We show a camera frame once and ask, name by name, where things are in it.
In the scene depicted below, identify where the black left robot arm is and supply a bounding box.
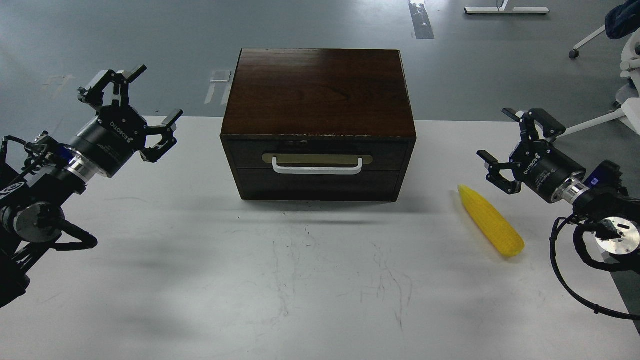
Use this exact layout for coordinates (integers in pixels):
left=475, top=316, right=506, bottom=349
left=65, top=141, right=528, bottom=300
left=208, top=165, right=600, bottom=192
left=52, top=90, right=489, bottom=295
left=0, top=64, right=183, bottom=306

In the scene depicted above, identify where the white desk base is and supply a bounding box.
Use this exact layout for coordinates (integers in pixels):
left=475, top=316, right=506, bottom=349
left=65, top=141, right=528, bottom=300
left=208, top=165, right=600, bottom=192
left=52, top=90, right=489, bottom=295
left=464, top=0, right=550, bottom=15

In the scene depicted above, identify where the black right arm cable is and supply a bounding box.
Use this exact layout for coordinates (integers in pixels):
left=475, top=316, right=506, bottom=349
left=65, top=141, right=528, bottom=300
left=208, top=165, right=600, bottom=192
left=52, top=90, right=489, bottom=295
left=549, top=216, right=640, bottom=322

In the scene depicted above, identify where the yellow corn cob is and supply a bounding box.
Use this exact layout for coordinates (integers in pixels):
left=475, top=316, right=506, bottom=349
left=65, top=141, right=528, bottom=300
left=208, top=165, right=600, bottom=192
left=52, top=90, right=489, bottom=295
left=457, top=184, right=525, bottom=258

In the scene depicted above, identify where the wooden drawer with white handle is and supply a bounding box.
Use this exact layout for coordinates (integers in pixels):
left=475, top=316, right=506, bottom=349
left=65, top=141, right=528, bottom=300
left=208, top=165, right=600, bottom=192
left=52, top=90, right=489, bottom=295
left=226, top=139, right=408, bottom=172

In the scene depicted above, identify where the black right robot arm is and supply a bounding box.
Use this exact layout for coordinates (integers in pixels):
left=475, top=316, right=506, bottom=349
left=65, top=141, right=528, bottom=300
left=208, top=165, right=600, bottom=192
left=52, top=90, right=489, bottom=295
left=477, top=108, right=639, bottom=272

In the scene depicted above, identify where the dark wooden drawer cabinet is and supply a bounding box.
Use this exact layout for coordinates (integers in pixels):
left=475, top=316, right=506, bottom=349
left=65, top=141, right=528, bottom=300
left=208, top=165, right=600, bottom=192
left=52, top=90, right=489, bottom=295
left=220, top=48, right=418, bottom=202

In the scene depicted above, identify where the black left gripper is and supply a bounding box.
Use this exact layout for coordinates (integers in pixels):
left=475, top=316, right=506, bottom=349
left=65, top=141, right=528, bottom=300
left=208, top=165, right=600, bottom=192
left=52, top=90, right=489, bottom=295
left=70, top=64, right=184, bottom=179

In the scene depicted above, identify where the white office chair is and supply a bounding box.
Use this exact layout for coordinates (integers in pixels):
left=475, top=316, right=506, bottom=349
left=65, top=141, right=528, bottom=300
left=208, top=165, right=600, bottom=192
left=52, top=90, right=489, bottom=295
left=557, top=0, right=639, bottom=136

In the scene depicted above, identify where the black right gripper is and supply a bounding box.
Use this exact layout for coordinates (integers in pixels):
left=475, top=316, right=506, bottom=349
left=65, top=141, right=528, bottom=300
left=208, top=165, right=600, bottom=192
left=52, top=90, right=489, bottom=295
left=477, top=108, right=586, bottom=204

